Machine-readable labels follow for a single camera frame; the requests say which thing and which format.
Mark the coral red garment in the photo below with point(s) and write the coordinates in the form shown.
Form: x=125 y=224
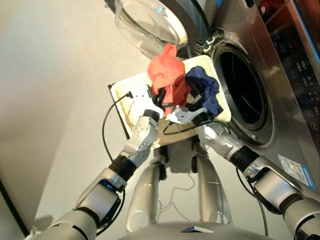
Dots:
x=166 y=72

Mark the pale woven laundry basket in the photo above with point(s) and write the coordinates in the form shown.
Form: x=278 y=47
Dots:
x=220 y=82

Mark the round washing machine door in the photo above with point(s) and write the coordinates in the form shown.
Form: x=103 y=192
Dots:
x=155 y=27

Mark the grey washing machine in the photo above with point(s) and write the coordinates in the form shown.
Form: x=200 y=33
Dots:
x=275 y=100

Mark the navy blue garment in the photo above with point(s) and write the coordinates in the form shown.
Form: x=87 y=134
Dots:
x=210 y=92

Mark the silver robot leg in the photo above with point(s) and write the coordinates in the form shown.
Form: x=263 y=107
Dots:
x=210 y=190
x=145 y=195

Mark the blue white energy label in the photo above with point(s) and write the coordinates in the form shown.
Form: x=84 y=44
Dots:
x=296 y=171

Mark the silver robot torso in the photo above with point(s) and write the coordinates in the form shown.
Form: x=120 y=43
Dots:
x=200 y=232

